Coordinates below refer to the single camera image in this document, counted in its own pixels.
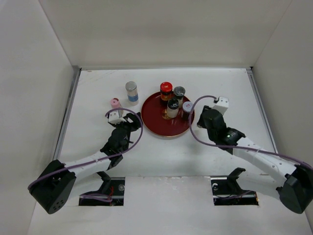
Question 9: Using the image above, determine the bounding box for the black knob white grinder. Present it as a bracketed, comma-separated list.
[167, 97, 179, 118]

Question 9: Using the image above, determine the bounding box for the red round tray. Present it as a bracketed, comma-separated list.
[141, 92, 189, 137]

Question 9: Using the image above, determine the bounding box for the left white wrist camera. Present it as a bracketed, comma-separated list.
[107, 111, 125, 124]

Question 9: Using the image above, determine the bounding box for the right metal frame rail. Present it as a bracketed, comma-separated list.
[246, 67, 278, 153]

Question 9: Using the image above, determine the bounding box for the white lid spice jar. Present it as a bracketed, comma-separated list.
[181, 101, 193, 121]

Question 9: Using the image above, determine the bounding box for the metal frame rail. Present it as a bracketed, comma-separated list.
[52, 66, 82, 160]
[246, 67, 278, 153]

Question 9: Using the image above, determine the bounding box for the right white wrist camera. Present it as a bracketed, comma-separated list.
[212, 96, 229, 115]

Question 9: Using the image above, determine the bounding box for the pink lid spice bottle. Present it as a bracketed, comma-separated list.
[110, 98, 121, 109]

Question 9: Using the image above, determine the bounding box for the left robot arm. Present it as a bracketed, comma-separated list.
[28, 110, 143, 214]

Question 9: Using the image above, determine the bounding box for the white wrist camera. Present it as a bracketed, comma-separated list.
[107, 111, 125, 124]
[212, 96, 229, 115]

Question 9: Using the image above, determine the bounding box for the silver lid blue label bottle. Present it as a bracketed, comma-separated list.
[125, 81, 139, 106]

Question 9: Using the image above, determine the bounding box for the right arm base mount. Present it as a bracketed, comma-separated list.
[210, 167, 259, 206]

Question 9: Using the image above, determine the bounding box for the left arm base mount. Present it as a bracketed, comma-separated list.
[78, 171, 126, 207]

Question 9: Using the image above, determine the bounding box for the clear lid white shaker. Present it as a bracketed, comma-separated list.
[173, 86, 185, 103]

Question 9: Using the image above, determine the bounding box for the red lid chili sauce jar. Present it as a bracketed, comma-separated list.
[160, 82, 173, 105]

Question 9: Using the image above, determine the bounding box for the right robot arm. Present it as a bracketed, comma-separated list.
[197, 106, 313, 214]

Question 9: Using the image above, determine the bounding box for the left metal frame rail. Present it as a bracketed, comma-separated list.
[52, 66, 82, 160]

